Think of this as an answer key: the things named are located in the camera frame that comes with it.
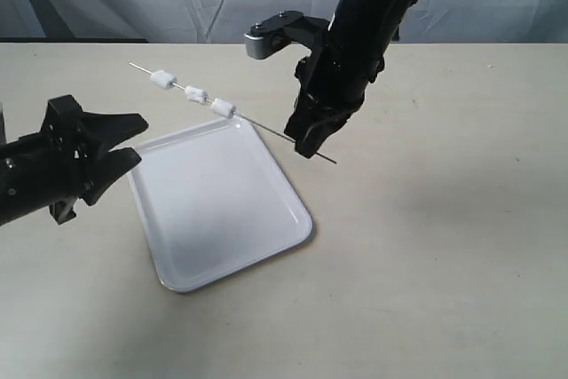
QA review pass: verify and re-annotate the white marshmallow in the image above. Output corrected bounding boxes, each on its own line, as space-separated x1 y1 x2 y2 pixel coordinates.
185 85 209 105
210 98 236 119
150 69 177 90

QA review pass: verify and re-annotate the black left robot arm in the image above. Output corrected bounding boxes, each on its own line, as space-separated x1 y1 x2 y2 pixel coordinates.
1 94 149 225

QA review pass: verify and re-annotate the thin metal skewer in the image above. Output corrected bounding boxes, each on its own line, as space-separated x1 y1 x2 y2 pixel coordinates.
129 62 338 164

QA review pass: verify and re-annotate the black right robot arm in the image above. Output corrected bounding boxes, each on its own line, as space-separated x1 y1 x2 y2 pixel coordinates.
282 0 417 158

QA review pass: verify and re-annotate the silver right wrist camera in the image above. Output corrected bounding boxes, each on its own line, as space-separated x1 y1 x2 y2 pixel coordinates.
244 23 290 60

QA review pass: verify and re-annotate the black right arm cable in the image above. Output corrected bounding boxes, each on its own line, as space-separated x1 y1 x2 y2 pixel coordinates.
376 0 462 69

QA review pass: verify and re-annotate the white backdrop cloth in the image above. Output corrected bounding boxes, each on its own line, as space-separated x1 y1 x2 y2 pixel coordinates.
1 0 567 43

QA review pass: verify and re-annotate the white plastic tray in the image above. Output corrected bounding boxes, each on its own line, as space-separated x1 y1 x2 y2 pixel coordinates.
129 119 313 293

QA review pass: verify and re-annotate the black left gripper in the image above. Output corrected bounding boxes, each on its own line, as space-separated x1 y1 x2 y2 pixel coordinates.
41 94 148 225

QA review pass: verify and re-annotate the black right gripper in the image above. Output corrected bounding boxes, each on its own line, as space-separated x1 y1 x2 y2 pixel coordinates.
284 54 384 159

